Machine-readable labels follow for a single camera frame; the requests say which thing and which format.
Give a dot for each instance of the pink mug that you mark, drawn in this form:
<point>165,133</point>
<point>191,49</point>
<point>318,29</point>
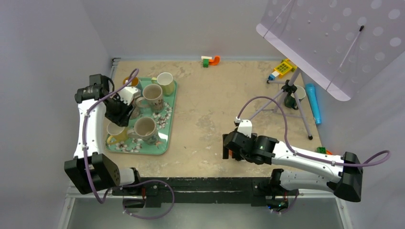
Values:
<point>136,110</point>

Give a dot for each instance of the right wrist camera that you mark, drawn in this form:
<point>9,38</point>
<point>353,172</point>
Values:
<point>243,126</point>

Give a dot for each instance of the blue mug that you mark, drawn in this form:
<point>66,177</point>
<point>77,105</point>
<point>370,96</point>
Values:
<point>134,83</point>

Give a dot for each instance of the light green mug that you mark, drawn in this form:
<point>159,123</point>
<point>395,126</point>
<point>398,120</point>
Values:
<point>166,81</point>

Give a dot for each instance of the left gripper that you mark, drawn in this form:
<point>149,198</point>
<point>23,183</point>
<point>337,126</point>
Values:
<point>122,119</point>

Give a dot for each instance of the yellow mug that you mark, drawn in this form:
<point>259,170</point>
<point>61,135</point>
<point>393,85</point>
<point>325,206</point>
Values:
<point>117,134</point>

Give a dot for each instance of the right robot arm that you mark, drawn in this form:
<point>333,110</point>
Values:
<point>333,173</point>

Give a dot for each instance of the beige floral mug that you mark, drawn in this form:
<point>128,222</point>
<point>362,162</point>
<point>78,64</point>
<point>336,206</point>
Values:
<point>152,98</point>

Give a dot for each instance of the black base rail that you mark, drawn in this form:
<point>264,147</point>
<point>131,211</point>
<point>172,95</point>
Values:
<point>255,191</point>

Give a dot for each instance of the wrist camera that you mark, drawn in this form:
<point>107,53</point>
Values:
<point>243,126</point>
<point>128,94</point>

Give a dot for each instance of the tripod stand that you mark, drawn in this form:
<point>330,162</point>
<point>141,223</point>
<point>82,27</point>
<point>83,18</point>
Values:
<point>288,89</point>

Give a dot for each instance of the green brick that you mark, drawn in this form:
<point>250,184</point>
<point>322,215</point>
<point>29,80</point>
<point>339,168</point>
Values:
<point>321,150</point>

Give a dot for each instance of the orange green block toy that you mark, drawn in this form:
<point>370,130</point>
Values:
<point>207,61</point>

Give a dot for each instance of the green floral tray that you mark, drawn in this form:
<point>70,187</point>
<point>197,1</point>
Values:
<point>164,122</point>

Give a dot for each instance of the blue cylinder toy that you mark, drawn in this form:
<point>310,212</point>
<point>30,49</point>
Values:
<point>311,93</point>

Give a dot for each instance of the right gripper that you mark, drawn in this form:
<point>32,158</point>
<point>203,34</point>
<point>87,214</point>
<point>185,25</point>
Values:
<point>226,153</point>

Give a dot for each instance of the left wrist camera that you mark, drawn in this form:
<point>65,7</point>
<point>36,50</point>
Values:
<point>128,94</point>

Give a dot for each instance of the tan floral mug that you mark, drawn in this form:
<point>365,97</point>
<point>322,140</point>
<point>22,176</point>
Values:
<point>145,129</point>

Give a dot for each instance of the perforated white panel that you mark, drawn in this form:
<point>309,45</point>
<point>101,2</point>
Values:
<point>339,44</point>

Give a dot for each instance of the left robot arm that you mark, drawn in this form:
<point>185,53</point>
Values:
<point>90,169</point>

